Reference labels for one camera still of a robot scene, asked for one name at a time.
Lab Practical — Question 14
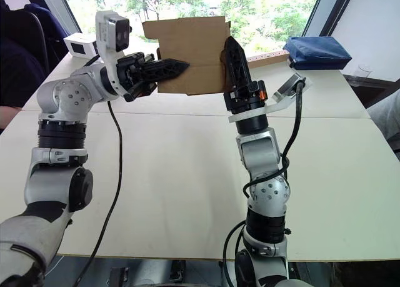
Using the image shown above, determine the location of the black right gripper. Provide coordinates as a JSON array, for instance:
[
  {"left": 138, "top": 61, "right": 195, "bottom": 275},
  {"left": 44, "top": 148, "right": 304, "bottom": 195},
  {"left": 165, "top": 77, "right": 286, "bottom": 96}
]
[{"left": 219, "top": 36, "right": 267, "bottom": 115}]

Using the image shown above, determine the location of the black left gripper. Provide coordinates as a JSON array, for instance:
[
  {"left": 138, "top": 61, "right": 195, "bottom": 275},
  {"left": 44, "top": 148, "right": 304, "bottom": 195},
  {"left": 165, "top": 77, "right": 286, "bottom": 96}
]
[{"left": 116, "top": 52, "right": 191, "bottom": 103}]

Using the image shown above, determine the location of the small brown cardboard box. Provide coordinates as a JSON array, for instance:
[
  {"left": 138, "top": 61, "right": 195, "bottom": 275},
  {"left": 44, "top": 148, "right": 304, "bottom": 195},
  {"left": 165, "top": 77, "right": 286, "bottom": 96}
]
[{"left": 141, "top": 16, "right": 232, "bottom": 97}]

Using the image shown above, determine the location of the small white box device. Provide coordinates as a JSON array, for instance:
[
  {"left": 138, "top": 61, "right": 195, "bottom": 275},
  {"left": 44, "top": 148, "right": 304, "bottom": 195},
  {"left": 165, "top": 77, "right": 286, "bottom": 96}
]
[{"left": 63, "top": 33, "right": 99, "bottom": 59}]

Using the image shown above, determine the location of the perforated wooden strip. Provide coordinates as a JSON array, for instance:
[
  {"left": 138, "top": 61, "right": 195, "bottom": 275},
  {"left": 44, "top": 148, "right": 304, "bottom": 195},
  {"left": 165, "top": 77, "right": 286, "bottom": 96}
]
[{"left": 246, "top": 50, "right": 290, "bottom": 70}]

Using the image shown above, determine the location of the dark blue fabric pouch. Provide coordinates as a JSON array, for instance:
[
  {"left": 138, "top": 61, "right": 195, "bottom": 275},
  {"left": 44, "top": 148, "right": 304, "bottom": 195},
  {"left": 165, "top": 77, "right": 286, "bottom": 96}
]
[{"left": 282, "top": 36, "right": 353, "bottom": 71}]

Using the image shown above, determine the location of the black chair backrest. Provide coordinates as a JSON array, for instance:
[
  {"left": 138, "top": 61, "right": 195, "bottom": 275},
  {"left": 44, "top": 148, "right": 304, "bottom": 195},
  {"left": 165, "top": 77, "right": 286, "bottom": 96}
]
[{"left": 18, "top": 10, "right": 51, "bottom": 77}]

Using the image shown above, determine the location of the clear plastic cup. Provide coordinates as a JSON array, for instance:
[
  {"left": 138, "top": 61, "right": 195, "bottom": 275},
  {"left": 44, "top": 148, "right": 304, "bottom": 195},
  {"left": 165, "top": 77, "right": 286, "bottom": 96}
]
[{"left": 356, "top": 63, "right": 374, "bottom": 79}]

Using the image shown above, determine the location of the person in dark clothing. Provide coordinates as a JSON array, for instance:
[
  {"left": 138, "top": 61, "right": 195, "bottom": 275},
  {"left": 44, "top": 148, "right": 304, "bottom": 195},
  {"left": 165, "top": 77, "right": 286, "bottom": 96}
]
[{"left": 0, "top": 0, "right": 70, "bottom": 109}]

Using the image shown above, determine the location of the person in grey trousers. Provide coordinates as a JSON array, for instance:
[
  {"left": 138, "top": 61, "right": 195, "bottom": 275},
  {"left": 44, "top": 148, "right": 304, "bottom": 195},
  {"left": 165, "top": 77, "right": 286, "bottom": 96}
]
[{"left": 366, "top": 89, "right": 400, "bottom": 163}]

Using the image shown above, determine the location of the dark shape under table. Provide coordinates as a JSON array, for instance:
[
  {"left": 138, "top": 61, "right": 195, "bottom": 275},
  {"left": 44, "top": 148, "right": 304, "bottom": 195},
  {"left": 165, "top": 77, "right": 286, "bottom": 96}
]
[
  {"left": 169, "top": 259, "right": 188, "bottom": 284},
  {"left": 108, "top": 266, "right": 131, "bottom": 287}
]

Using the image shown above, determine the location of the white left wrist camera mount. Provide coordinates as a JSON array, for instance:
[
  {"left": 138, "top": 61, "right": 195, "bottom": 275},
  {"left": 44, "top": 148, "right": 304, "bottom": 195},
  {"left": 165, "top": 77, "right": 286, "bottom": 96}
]
[{"left": 94, "top": 10, "right": 131, "bottom": 98}]

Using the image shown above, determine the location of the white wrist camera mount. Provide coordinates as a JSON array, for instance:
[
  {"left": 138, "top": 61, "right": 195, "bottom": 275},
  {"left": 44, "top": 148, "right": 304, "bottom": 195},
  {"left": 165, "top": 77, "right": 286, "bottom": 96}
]
[
  {"left": 227, "top": 73, "right": 314, "bottom": 124},
  {"left": 94, "top": 10, "right": 131, "bottom": 98}
]

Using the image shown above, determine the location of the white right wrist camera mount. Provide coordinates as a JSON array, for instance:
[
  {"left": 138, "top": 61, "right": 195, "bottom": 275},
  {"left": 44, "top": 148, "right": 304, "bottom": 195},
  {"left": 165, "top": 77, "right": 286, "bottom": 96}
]
[{"left": 227, "top": 73, "right": 314, "bottom": 124}]

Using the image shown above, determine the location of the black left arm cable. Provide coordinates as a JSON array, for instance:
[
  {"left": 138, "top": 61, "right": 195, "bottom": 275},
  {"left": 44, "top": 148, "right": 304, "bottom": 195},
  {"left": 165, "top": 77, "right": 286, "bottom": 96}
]
[{"left": 73, "top": 55, "right": 123, "bottom": 287}]

